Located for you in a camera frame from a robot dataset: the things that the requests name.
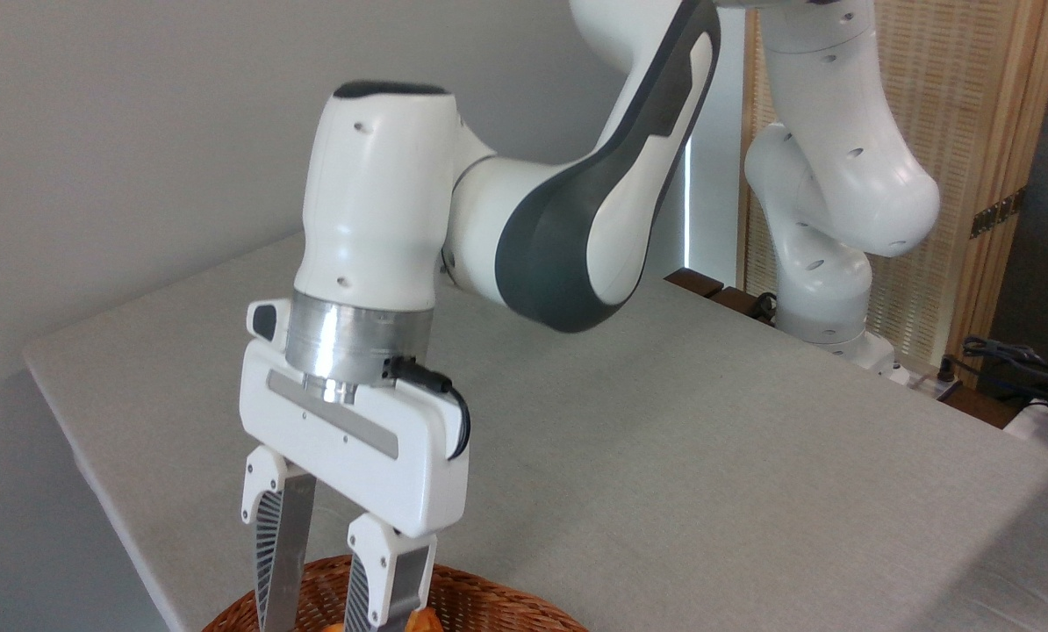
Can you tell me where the dark wooden table edge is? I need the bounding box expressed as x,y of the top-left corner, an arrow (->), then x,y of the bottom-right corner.
664,268 -> 775,326

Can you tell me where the dark metal screen hinge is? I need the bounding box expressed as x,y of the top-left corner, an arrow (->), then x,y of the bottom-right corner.
970,186 -> 1028,240

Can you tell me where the brown wicker basket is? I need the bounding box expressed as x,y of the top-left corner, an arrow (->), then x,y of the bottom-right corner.
201,553 -> 589,632

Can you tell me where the wooden slatted folding screen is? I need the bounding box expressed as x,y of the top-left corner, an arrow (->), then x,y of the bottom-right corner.
737,0 -> 1048,387

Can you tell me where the grey tablecloth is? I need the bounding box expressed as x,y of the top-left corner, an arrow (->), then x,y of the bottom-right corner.
22,230 -> 1048,632

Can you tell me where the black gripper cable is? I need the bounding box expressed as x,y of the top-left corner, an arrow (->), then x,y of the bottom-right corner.
384,355 -> 472,462

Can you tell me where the black cable bundle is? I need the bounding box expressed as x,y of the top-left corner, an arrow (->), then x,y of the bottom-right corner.
961,335 -> 1048,398

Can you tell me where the golden bread roll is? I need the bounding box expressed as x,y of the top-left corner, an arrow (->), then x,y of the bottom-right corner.
320,606 -> 445,632

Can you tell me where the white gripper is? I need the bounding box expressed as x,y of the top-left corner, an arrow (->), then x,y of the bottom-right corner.
239,298 -> 472,632

